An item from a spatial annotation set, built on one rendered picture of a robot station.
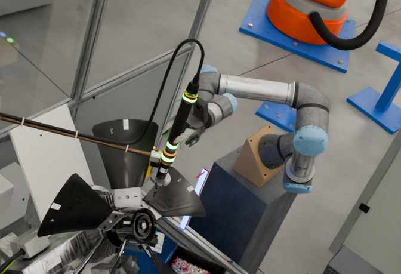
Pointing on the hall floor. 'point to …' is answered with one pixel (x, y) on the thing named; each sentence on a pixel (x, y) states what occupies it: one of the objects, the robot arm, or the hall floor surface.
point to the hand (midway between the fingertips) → (170, 135)
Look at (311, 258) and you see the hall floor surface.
